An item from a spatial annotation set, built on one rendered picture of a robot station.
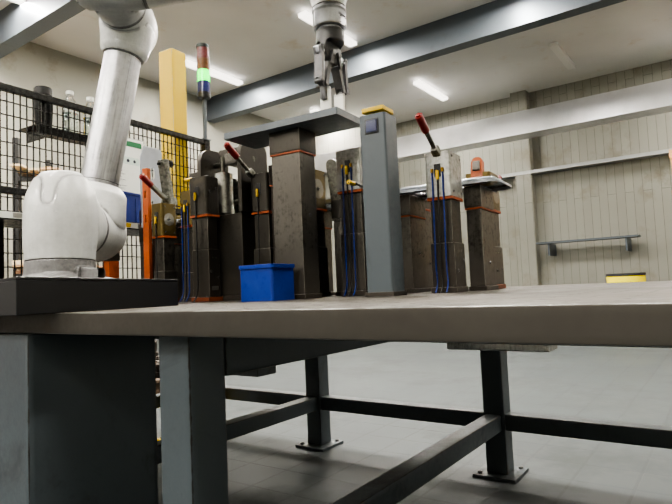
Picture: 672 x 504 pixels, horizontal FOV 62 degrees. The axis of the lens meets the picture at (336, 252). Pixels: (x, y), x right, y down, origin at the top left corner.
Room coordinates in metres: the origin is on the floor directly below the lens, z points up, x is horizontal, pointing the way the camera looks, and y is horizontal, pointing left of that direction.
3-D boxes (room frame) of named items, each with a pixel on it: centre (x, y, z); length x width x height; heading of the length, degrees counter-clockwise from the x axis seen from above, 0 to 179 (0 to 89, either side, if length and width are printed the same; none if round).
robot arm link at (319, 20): (1.44, -0.01, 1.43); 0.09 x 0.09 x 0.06
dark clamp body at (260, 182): (1.70, 0.21, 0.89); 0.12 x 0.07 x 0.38; 149
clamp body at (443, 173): (1.44, -0.28, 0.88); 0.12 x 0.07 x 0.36; 149
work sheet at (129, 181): (2.51, 0.95, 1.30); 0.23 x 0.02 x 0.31; 149
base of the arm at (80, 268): (1.31, 0.63, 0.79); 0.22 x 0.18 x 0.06; 66
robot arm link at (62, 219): (1.33, 0.65, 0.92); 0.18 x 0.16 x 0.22; 5
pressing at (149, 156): (2.29, 0.75, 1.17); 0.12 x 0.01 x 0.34; 149
